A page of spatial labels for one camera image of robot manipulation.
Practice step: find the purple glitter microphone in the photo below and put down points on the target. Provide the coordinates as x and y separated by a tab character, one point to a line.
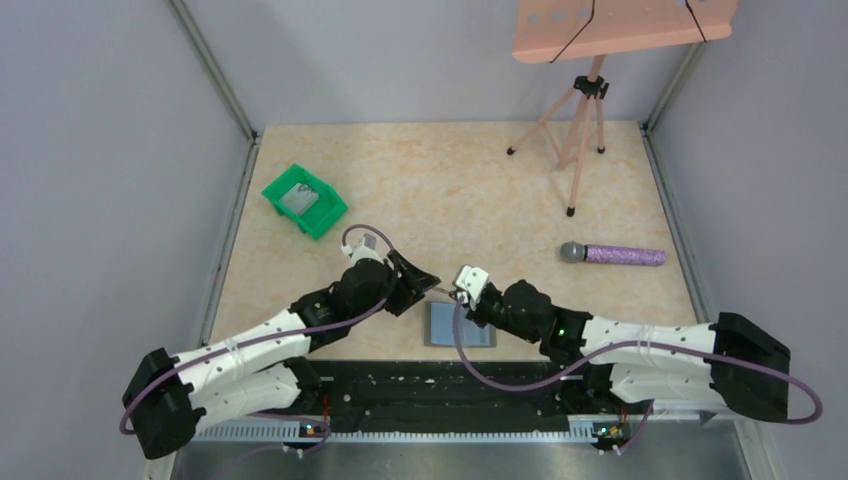
574	252

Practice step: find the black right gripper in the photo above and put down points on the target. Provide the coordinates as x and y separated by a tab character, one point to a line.
482	303

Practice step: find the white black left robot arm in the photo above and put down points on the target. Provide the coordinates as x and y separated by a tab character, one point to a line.
172	397

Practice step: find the green plastic bin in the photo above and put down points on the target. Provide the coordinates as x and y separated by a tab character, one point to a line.
318	220

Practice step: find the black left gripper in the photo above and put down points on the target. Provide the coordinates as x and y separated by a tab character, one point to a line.
400	284

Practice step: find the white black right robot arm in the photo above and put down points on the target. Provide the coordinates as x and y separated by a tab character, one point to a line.
723	362

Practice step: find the pink music stand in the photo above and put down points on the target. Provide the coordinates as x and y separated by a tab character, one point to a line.
549	31

